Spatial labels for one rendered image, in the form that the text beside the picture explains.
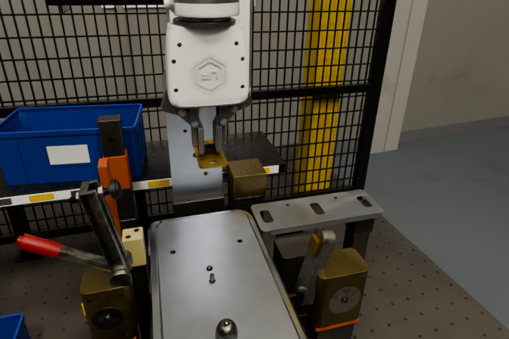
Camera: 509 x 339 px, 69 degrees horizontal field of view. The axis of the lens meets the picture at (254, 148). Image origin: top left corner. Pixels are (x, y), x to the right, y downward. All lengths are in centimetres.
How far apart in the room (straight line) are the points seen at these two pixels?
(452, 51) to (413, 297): 297
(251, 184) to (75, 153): 41
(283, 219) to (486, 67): 362
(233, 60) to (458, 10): 339
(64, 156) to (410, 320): 92
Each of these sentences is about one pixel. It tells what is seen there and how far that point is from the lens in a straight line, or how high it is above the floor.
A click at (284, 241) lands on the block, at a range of 79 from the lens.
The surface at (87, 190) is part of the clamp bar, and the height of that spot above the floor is 121.
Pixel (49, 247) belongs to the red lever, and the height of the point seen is 113.
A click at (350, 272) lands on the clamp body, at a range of 65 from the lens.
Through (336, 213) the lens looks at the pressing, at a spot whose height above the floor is 100.
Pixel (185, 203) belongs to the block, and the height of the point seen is 100.
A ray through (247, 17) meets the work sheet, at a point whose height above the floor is 137.
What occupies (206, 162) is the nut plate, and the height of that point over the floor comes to 125.
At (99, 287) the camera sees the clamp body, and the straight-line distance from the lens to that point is 64.
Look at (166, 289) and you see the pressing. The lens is 68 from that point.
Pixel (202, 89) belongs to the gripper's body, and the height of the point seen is 135.
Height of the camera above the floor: 149
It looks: 26 degrees down
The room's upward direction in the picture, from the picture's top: 1 degrees clockwise
